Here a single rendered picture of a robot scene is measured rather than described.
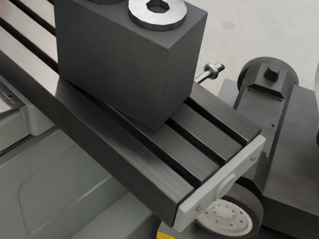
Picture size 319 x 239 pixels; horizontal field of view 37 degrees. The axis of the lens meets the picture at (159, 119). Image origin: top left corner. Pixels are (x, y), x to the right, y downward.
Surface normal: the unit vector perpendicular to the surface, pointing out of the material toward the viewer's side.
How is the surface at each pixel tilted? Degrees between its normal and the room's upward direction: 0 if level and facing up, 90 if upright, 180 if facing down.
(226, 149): 0
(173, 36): 0
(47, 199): 90
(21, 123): 90
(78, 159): 90
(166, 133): 0
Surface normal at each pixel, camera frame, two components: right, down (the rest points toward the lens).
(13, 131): 0.72, 0.57
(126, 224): 0.10, -0.66
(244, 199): 0.37, -0.50
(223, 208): -0.36, 0.67
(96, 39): -0.55, 0.59
